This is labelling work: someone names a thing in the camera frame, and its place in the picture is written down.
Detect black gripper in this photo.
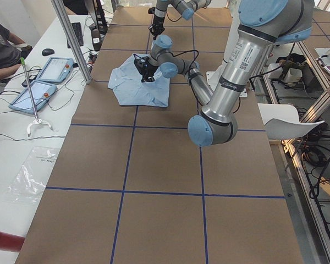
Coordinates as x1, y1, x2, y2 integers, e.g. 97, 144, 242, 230
141, 63, 157, 83
148, 25, 165, 37

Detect upper blue teach pendant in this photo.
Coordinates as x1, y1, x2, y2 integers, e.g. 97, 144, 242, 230
36, 57, 74, 84

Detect white curved plastic chair seat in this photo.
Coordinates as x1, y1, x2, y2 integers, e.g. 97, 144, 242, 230
258, 103, 325, 140

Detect black box with white label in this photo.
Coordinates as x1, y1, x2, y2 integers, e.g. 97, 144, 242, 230
91, 28, 102, 51

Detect blue teach pendant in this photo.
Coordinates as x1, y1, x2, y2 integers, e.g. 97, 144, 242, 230
36, 57, 74, 84
9, 80, 57, 114

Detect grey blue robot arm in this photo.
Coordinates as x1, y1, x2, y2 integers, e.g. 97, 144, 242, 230
134, 1, 314, 147
148, 0, 211, 40

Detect black computer mouse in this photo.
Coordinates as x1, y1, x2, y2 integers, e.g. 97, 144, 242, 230
41, 48, 55, 57

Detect seated person in grey shirt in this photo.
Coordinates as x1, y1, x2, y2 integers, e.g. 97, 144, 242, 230
0, 24, 32, 81

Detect lower blue teach pendant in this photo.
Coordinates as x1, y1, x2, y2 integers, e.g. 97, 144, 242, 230
9, 80, 57, 114

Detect light blue button-up shirt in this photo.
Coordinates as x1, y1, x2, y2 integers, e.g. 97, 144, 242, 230
108, 53, 170, 107

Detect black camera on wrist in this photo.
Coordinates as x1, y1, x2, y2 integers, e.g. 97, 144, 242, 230
134, 57, 149, 74

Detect metal reacher grabber tool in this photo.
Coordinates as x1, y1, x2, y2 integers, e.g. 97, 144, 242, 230
20, 57, 59, 137

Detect aluminium frame rails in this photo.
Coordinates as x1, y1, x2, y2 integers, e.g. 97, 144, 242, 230
255, 36, 330, 263

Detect red cylinder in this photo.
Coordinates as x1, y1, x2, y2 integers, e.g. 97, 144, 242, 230
0, 232, 25, 252

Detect clear plastic zip bag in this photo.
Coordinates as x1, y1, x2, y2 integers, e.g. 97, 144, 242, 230
4, 146, 60, 205

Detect silver aluminium frame post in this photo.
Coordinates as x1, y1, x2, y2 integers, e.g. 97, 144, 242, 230
51, 0, 92, 84

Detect black computer keyboard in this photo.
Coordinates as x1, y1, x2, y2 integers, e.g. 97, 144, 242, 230
71, 22, 84, 46

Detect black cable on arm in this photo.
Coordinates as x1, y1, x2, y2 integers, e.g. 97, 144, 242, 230
170, 49, 201, 80

